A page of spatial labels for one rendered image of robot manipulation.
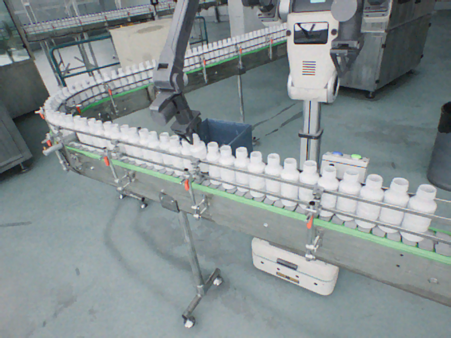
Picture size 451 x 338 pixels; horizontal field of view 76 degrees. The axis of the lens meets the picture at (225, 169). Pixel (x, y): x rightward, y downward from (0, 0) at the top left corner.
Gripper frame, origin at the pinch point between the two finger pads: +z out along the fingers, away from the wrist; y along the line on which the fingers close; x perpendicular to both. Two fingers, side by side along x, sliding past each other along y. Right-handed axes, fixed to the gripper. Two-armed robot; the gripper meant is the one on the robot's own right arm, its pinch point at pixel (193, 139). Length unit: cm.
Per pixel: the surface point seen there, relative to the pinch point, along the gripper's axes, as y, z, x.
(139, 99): -74, 49, -126
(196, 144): 1.2, 1.2, 1.4
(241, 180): 3.5, 12.6, 18.5
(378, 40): -340, 135, 17
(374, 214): 4, 12, 61
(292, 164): -0.1, 2.9, 36.7
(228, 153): -0.1, 3.9, 13.4
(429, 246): 5, 18, 75
